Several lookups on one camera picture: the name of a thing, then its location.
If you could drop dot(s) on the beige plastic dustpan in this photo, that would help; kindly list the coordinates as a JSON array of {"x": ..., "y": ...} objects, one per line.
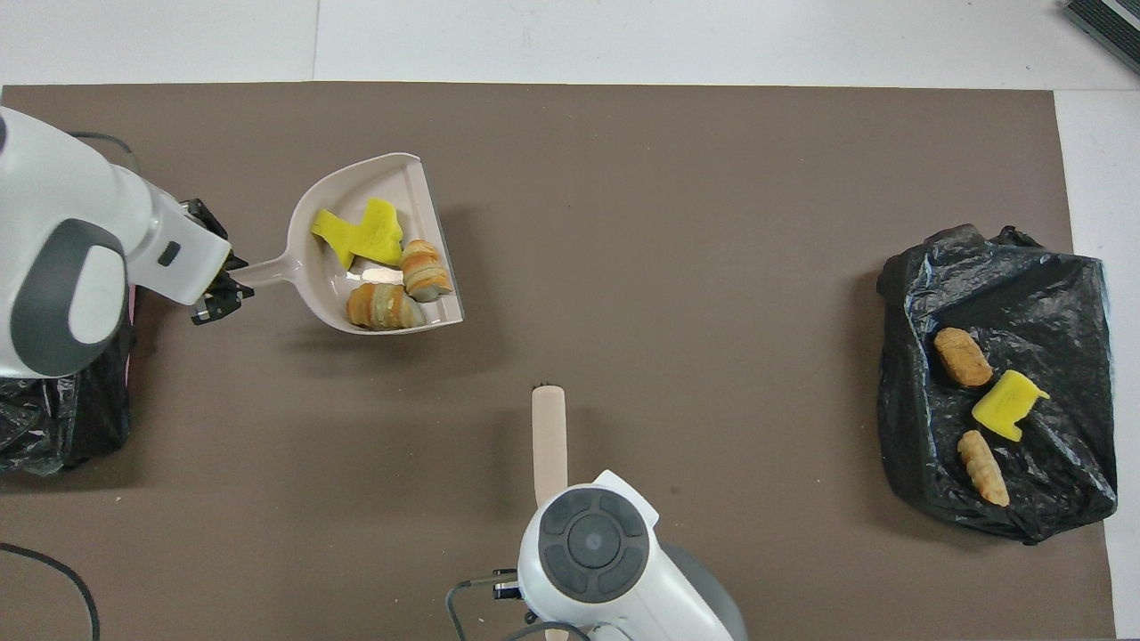
[{"x": 312, "y": 258}]

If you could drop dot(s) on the small yellow sponge piece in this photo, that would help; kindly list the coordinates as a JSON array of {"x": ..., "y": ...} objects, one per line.
[{"x": 334, "y": 236}]

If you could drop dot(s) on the beige hand brush black bristles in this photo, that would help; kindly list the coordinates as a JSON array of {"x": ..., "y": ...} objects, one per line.
[{"x": 549, "y": 436}]

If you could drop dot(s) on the striped croissant bread piece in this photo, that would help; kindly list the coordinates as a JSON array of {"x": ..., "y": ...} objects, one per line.
[{"x": 385, "y": 307}]

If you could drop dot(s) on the yellow wavy sponge piece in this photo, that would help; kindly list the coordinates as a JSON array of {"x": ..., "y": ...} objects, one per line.
[{"x": 378, "y": 233}]

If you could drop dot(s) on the small sliced bread piece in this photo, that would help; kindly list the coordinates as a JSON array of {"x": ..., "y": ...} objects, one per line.
[{"x": 426, "y": 270}]

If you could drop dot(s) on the brown oval bun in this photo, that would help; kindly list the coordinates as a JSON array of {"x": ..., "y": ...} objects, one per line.
[{"x": 962, "y": 358}]

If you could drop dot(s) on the large yellow sponge piece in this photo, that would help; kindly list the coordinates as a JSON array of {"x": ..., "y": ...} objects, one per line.
[{"x": 1006, "y": 408}]

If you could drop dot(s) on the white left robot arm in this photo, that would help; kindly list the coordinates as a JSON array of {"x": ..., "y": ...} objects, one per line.
[{"x": 71, "y": 223}]

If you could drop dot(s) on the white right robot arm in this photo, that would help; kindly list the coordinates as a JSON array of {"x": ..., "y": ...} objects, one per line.
[{"x": 614, "y": 552}]

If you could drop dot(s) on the pink plastic bin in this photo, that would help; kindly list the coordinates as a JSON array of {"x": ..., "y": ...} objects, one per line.
[{"x": 130, "y": 365}]

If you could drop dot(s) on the black plastic trash bag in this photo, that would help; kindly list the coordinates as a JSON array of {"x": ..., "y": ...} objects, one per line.
[
  {"x": 53, "y": 418},
  {"x": 1024, "y": 294}
]

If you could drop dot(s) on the brown table mat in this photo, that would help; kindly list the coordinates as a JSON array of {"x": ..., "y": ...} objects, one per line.
[{"x": 623, "y": 178}]

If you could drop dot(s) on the dark grey ribbed object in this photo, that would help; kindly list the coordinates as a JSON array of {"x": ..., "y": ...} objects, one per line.
[{"x": 1113, "y": 22}]

